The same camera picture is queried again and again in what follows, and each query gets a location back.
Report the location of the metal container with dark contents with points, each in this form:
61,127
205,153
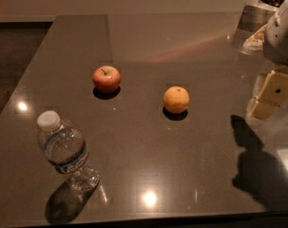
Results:
256,13

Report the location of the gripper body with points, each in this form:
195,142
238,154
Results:
280,38

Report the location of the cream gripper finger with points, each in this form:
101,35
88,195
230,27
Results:
257,87
261,110

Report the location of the red apple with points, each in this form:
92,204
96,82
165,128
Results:
106,79

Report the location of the clear plastic water bottle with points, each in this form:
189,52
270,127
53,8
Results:
65,149

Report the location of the orange fruit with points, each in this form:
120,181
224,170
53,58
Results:
176,100

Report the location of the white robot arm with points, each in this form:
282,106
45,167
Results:
272,38

